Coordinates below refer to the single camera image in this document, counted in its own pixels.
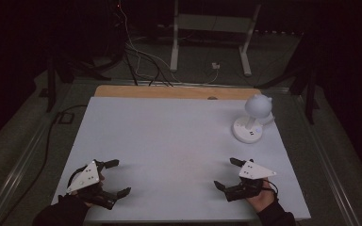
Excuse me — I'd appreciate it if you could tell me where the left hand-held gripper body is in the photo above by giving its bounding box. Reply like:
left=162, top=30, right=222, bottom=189
left=65, top=159, right=119, bottom=211

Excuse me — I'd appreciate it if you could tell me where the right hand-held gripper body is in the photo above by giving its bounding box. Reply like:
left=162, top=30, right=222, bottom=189
left=224, top=159, right=278, bottom=202

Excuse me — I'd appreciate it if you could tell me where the person's left hand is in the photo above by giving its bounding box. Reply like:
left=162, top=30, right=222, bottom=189
left=80, top=173, right=107, bottom=209

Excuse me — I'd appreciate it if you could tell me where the person's right hand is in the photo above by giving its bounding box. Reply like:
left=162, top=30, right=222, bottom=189
left=246, top=177, right=277, bottom=214

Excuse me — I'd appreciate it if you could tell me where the white table mat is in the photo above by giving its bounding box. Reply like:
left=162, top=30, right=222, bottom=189
left=50, top=96, right=312, bottom=223

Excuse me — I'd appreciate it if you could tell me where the white cat-eared desk lamp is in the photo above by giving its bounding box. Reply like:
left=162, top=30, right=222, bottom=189
left=232, top=93, right=276, bottom=145

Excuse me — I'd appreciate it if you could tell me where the black square adapter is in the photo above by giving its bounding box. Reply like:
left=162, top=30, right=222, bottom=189
left=56, top=111, right=75, bottom=125

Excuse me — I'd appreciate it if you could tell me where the wooden table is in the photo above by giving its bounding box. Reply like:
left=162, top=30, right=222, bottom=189
left=93, top=84, right=262, bottom=101

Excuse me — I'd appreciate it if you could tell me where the black tripod stand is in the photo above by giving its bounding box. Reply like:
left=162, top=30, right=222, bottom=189
left=44, top=53, right=123, bottom=114
left=255, top=31, right=321, bottom=125

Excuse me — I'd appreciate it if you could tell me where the white metal stand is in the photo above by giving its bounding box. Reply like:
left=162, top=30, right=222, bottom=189
left=169, top=0, right=262, bottom=77

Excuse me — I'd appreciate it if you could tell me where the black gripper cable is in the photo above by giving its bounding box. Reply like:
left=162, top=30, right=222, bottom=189
left=263, top=179, right=279, bottom=202

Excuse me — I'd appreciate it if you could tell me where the long black floor cable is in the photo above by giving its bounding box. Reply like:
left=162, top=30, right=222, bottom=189
left=0, top=104, right=89, bottom=226

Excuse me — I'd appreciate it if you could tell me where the bundle of black cables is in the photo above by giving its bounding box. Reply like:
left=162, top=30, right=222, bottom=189
left=123, top=43, right=174, bottom=88

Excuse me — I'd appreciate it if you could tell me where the white cable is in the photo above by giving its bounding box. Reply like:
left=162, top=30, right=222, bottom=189
left=116, top=0, right=220, bottom=86

